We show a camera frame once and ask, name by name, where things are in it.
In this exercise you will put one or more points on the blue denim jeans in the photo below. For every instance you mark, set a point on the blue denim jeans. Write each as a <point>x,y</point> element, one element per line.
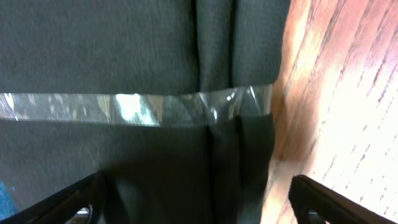
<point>7,205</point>

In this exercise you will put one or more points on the black cloth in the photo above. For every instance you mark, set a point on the black cloth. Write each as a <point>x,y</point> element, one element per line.
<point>168,99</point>

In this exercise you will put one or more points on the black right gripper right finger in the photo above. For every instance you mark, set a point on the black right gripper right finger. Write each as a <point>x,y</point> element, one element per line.
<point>312,202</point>

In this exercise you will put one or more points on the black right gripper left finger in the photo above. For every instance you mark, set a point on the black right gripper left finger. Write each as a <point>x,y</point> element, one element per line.
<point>84,199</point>

